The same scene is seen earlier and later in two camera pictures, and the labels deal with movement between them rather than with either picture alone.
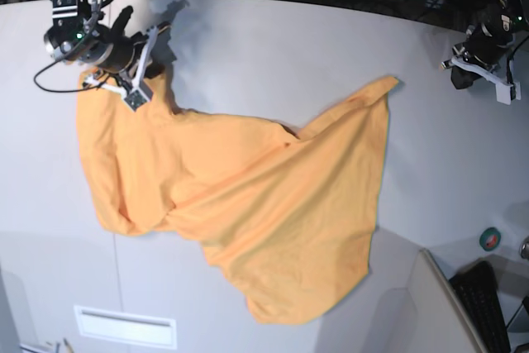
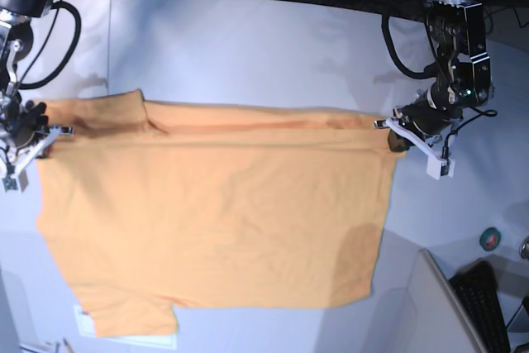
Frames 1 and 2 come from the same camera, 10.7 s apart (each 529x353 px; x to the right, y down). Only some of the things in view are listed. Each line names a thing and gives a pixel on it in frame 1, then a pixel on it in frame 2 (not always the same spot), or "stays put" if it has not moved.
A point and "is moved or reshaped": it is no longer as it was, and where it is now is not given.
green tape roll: x=489 y=239 stays put
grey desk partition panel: x=443 y=323 stays put
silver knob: x=524 y=249 stays put
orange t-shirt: x=288 y=220 is moved or reshaped
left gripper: x=92 y=44 → x=22 y=123
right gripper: x=483 y=42 → x=431 y=111
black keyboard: x=475 y=288 stays put
